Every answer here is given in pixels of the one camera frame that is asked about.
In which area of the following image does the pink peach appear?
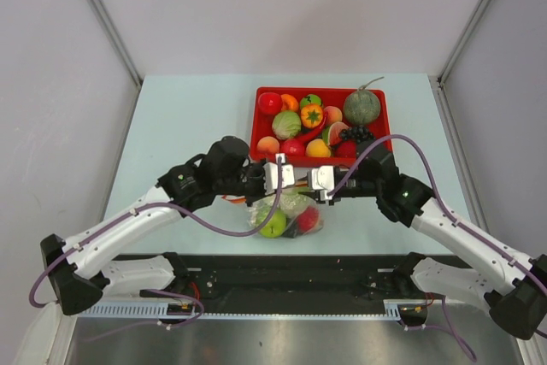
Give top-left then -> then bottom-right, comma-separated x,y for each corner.
323,106 -> 343,125

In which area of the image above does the red apple top left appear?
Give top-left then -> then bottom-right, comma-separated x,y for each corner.
257,92 -> 283,115

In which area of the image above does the orange bell pepper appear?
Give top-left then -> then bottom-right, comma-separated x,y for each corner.
300,104 -> 323,129

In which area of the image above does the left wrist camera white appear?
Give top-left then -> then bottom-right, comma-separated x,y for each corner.
263,153 -> 296,194

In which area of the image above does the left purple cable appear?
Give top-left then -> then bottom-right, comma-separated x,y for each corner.
28,155 -> 284,309

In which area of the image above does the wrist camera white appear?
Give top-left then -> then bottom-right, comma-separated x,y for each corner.
263,153 -> 296,194
307,165 -> 336,205

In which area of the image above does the green bell pepper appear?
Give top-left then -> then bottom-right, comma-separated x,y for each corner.
299,93 -> 323,109

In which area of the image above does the orange fruit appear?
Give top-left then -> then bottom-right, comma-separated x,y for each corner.
280,93 -> 300,112

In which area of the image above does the red apple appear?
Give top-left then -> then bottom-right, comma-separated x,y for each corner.
257,92 -> 283,115
279,138 -> 306,156

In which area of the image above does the red apple bottom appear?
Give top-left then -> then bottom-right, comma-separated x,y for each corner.
279,138 -> 306,156

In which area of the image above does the red plastic tray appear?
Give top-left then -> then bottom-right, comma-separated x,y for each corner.
250,86 -> 390,168

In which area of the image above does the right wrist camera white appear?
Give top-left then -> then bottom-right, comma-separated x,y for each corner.
307,165 -> 336,205

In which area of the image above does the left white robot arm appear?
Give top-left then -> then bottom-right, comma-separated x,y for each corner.
29,136 -> 283,315

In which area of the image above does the purple cable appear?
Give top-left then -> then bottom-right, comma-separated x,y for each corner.
326,133 -> 547,362
28,155 -> 284,309

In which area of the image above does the dark purple fruit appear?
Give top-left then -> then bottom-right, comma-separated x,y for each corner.
282,219 -> 300,238

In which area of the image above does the watermelon slice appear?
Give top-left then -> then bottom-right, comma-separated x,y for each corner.
321,121 -> 350,147

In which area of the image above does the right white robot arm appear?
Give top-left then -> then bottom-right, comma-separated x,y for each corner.
326,141 -> 546,340

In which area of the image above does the clear zip top bag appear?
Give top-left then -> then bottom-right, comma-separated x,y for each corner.
221,181 -> 324,239

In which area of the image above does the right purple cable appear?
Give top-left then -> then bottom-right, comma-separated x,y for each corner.
326,133 -> 547,362

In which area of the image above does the red chili pepper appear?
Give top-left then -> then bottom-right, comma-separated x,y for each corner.
296,117 -> 326,144

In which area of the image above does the black grape bunch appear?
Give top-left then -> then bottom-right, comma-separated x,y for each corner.
339,126 -> 375,144

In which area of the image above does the green cabbage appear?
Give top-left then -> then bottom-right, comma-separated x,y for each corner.
272,110 -> 302,140

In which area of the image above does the green apple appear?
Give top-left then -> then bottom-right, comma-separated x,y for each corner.
259,209 -> 287,238

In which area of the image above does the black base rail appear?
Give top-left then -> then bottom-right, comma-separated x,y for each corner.
106,253 -> 467,317

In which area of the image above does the green melon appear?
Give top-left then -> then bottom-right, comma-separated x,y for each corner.
343,77 -> 384,126

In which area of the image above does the white cauliflower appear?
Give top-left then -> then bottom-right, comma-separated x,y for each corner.
278,191 -> 314,218

